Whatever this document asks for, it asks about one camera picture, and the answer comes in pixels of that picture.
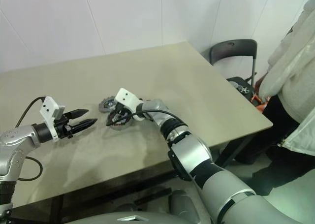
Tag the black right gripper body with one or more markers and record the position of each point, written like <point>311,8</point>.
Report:
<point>125,112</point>

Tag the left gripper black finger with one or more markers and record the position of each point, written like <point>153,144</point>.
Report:
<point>83,125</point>
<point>77,113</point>

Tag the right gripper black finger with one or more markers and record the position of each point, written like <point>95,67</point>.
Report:
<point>120,121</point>
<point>114,116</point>

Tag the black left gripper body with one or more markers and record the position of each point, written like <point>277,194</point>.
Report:
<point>64,128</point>

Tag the black rotor with silver spokes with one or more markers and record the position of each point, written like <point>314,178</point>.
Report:
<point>118,118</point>

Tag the grey stator with copper windings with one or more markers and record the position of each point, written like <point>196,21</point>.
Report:
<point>120,128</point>

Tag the grey finned motor end cap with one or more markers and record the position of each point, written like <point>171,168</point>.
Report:
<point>105,105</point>

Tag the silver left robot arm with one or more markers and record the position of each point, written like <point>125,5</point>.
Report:
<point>14,137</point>

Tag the person's bare hand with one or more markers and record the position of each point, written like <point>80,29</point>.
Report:
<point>260,82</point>

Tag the black flat bar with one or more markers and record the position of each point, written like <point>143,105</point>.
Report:
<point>157,194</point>

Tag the silver robot torso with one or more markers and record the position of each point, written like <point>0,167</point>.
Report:
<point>110,216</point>

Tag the silver spoked wheel part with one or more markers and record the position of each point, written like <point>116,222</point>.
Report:
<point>243,88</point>

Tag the black folding chair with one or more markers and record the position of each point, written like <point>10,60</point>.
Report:
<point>233,49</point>

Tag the person in white jacket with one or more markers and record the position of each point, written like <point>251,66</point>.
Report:
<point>290,86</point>

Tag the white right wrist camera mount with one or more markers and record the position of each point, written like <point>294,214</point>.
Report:
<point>125,96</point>

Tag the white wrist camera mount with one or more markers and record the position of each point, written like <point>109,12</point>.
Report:
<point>48,107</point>
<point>125,96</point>

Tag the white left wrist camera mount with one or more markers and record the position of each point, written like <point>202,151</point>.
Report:
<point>48,107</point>

